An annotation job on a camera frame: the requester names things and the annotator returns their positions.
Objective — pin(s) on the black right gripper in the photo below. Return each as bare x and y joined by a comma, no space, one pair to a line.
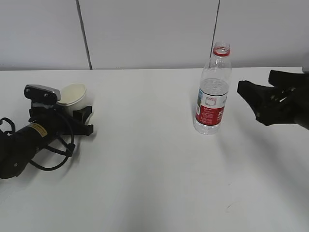
273,108

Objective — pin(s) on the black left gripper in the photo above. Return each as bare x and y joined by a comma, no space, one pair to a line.
59,121

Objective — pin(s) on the white paper cup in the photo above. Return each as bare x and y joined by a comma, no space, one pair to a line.
73,97

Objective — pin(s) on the clear water bottle red label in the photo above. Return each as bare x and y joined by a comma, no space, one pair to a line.
213,90

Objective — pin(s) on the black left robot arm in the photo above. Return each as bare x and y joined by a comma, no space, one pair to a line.
19,147

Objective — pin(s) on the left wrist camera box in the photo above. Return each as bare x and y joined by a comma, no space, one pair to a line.
42,94

